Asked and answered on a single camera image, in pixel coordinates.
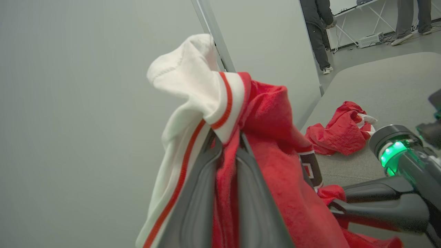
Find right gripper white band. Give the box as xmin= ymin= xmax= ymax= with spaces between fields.
xmin=328 ymin=119 xmax=441 ymax=248

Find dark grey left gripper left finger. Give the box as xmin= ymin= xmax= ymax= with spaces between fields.
xmin=157 ymin=129 xmax=224 ymax=248

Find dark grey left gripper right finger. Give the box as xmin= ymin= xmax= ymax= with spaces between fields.
xmin=235 ymin=133 xmax=295 ymax=248

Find red and white jersey garment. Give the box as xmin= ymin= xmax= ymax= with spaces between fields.
xmin=135 ymin=33 xmax=403 ymax=248
xmin=305 ymin=101 xmax=378 ymax=156

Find grey fabric sofa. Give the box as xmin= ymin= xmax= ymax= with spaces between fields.
xmin=299 ymin=52 xmax=441 ymax=248

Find white box on floor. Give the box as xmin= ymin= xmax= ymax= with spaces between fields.
xmin=358 ymin=32 xmax=385 ymax=49

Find person in dark clothes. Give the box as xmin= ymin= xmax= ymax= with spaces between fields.
xmin=299 ymin=0 xmax=335 ymax=75

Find person in grey trousers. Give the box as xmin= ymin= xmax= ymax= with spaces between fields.
xmin=391 ymin=0 xmax=434 ymax=47

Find white folding table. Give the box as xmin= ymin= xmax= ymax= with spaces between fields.
xmin=327 ymin=0 xmax=441 ymax=54

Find black floor cables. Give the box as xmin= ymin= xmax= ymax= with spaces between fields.
xmin=379 ymin=30 xmax=400 ymax=46

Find grey partition corner post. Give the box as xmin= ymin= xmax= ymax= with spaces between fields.
xmin=191 ymin=0 xmax=237 ymax=73

